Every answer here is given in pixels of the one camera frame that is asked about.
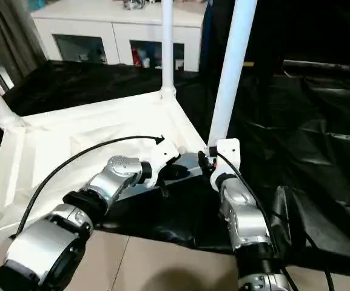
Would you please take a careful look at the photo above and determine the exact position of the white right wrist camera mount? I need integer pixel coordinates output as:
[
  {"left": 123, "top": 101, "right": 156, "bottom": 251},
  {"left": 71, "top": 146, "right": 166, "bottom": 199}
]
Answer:
[{"left": 209, "top": 138, "right": 242, "bottom": 191}]

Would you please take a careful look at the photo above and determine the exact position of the grey curtain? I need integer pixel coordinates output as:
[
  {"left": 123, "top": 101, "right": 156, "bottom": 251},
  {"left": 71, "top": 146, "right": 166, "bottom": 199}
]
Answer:
[{"left": 0, "top": 0, "right": 49, "bottom": 89}]

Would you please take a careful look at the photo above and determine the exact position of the white plastic table top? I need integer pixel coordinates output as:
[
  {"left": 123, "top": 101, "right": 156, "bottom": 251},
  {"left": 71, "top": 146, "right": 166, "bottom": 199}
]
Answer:
[{"left": 0, "top": 87, "right": 209, "bottom": 253}]

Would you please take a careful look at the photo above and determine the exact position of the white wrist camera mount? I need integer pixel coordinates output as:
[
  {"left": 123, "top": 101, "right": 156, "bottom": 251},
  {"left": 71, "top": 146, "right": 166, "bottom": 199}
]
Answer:
[
  {"left": 146, "top": 140, "right": 182, "bottom": 186},
  {"left": 209, "top": 138, "right": 242, "bottom": 191}
]

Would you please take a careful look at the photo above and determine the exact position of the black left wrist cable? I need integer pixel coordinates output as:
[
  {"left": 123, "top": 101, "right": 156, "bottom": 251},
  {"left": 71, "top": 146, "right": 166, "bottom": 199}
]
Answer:
[{"left": 15, "top": 135, "right": 166, "bottom": 238}]

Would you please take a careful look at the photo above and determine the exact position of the white cabinet with glass doors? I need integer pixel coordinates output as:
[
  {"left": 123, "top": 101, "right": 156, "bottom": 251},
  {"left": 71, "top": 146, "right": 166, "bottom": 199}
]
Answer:
[{"left": 30, "top": 0, "right": 203, "bottom": 73}]

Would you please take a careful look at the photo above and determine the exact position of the long black bar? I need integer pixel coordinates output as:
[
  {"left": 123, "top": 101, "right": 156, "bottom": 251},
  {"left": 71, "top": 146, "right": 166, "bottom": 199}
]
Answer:
[{"left": 283, "top": 59, "right": 350, "bottom": 73}]

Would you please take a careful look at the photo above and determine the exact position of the black mat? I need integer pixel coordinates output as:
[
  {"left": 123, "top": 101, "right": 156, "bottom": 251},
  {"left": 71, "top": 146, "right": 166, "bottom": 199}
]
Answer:
[{"left": 0, "top": 59, "right": 350, "bottom": 276}]

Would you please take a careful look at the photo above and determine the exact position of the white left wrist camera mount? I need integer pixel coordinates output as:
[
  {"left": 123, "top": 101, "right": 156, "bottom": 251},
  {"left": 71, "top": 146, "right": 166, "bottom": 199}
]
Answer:
[{"left": 146, "top": 140, "right": 182, "bottom": 186}]

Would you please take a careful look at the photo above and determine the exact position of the dark patterned small object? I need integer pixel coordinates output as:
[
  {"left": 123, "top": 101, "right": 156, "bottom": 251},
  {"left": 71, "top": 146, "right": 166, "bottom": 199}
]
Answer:
[{"left": 122, "top": 0, "right": 147, "bottom": 10}]

